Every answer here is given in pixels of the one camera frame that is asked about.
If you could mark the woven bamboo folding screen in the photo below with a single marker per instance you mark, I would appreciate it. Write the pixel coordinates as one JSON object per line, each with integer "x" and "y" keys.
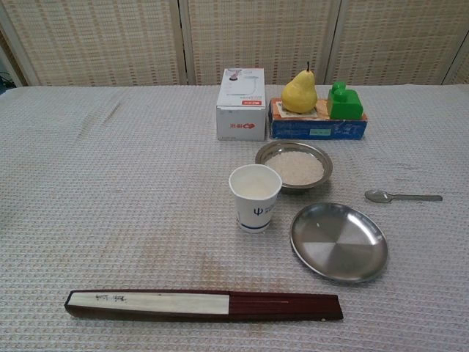
{"x": 91, "y": 36}

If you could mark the yellow pear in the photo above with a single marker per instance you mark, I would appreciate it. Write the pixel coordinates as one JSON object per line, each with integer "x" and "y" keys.
{"x": 299, "y": 93}

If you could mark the green toy block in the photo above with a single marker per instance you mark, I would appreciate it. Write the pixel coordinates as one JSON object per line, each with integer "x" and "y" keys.
{"x": 344, "y": 104}

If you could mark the blue cardboard box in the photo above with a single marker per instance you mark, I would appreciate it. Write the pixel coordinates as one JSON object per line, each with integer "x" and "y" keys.
{"x": 293, "y": 130}

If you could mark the white woven tablecloth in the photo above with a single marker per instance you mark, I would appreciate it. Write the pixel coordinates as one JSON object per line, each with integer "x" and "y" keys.
{"x": 110, "y": 183}

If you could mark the folded dark red fan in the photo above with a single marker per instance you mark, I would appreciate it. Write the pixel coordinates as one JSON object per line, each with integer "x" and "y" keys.
{"x": 183, "y": 304}

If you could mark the white paper cup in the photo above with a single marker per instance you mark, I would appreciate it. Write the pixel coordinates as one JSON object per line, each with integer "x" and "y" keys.
{"x": 254, "y": 210}

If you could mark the steel spoon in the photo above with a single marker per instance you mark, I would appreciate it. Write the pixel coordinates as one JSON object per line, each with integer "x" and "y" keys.
{"x": 377, "y": 196}

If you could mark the white product box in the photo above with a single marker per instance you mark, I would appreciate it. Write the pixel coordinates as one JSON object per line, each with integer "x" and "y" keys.
{"x": 240, "y": 124}

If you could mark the steel bowl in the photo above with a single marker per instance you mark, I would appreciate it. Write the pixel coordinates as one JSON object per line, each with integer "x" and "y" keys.
{"x": 265, "y": 152}

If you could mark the steel plate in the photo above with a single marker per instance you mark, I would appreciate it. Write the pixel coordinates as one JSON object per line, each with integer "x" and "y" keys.
{"x": 339, "y": 243}

